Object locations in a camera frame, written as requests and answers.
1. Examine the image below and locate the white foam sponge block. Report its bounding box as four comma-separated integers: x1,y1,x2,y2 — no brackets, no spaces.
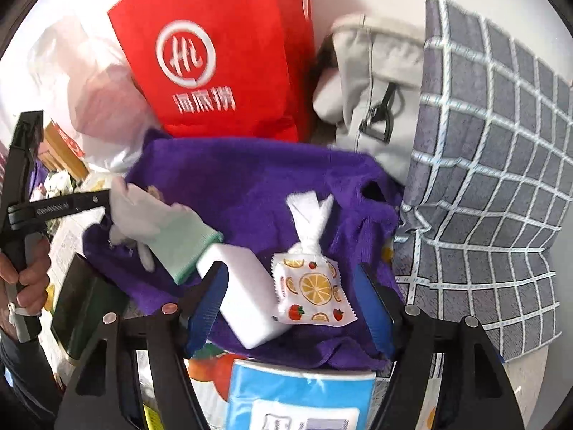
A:
196,244,290,349

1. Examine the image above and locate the white work glove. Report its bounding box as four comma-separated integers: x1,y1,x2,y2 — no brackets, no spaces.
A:
109,177,223,285

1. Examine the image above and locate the fruit print sachet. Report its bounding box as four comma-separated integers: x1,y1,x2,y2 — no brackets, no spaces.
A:
271,191,357,328

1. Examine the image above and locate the person's left hand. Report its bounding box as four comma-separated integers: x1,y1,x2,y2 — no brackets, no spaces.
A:
1,238,52,315

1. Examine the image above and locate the fruit print tablecloth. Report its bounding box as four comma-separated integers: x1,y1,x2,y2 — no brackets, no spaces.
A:
44,174,440,430

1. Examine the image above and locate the dark green rectangular box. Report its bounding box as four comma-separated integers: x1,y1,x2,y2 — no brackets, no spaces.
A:
50,253,128,364

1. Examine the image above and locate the blue tissue pack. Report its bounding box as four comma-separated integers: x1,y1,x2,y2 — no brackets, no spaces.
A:
224,360,376,429

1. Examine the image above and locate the white Miniso plastic bag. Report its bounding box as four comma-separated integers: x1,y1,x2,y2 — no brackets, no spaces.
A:
1,19,158,174

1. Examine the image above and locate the purple towel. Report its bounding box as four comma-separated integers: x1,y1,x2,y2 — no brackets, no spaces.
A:
83,129,403,371

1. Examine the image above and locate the blue grid plaid cushion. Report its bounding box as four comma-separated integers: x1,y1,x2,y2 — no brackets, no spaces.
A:
393,0,572,360

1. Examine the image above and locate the red Haidilao paper bag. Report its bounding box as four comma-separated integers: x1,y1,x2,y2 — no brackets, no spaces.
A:
109,0,315,142

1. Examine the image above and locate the beige canvas backpack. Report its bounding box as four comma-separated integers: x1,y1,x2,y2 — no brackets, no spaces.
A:
313,14,424,185

